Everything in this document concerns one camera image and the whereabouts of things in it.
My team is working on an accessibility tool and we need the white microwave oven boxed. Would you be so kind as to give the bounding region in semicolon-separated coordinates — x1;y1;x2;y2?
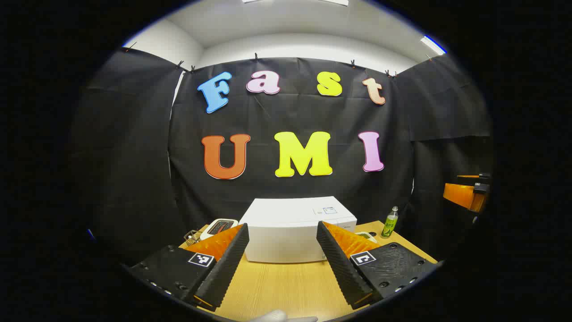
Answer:
239;196;358;263

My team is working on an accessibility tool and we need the black backdrop cloth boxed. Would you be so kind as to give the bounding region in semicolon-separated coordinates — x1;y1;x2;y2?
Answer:
71;47;494;269

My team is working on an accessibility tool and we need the white toaster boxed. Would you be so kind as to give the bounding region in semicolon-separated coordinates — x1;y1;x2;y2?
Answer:
200;218;240;241

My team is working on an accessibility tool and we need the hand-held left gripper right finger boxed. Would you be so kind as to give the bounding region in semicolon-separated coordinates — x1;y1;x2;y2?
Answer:
316;220;441;310

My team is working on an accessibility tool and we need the green drink bottle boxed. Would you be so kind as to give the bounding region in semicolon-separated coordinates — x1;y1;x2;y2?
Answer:
381;206;399;239

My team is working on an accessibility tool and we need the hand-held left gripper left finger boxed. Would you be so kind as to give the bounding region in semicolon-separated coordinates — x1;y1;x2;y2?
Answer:
127;223;250;312

